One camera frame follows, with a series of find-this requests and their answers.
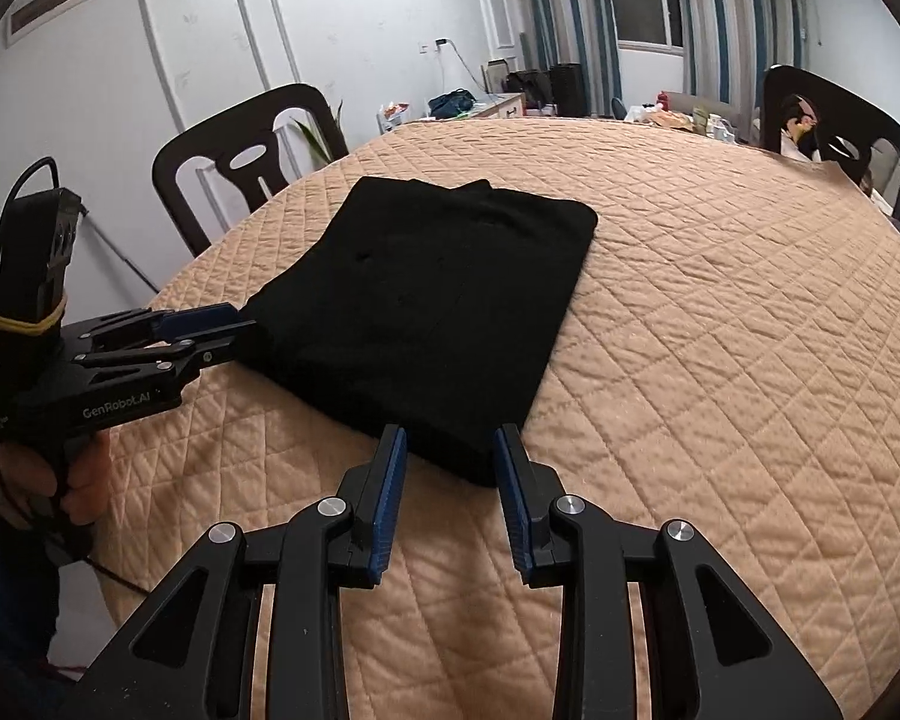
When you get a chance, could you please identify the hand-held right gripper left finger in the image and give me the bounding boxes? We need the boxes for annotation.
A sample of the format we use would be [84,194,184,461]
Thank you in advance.
[75,424,408,720]

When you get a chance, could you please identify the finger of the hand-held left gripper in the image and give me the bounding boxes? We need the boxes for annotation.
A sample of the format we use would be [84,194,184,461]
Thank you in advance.
[75,321,261,385]
[75,302,242,350]

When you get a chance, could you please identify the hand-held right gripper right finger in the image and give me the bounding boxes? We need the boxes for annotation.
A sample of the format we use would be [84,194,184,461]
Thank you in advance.
[493,424,845,720]

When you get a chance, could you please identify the black pants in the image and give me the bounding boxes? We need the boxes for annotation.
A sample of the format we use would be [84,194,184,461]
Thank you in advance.
[236,176,599,488]

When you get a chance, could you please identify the person's left forearm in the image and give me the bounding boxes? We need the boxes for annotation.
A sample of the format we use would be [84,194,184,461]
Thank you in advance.
[0,510,62,695]

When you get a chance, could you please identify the person's left hand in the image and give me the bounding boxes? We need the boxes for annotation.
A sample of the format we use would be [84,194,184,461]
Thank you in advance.
[0,431,113,530]

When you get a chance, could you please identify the green plant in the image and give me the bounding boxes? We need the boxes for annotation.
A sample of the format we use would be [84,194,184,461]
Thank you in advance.
[292,101,344,170]

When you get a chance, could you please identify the dark brown plastic chair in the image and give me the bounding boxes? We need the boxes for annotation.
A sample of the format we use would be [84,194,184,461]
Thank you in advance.
[151,82,350,260]
[761,64,900,233]

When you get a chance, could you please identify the peach quilted blanket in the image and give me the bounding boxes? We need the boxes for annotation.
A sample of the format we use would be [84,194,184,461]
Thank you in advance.
[101,116,900,720]

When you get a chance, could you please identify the dark blue bag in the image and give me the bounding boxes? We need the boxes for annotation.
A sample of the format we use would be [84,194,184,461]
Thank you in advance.
[427,88,479,119]

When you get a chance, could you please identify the wooden side table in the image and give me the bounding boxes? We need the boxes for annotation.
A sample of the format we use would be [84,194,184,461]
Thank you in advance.
[390,92,527,130]

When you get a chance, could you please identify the black handbag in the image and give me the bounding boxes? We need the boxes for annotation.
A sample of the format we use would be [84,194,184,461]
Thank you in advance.
[504,69,554,110]

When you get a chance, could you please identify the black box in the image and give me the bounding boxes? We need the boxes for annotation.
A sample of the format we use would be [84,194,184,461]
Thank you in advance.
[551,64,584,118]

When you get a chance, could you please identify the beige sofa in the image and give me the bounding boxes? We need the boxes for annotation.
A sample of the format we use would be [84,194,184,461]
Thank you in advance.
[664,90,766,145]

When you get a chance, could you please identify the striped grey blue curtain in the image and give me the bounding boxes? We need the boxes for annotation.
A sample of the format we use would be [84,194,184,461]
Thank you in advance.
[671,0,803,121]
[506,0,623,117]

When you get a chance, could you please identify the black cable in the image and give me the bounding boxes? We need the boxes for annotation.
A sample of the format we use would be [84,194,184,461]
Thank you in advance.
[60,547,155,602]
[0,156,61,271]

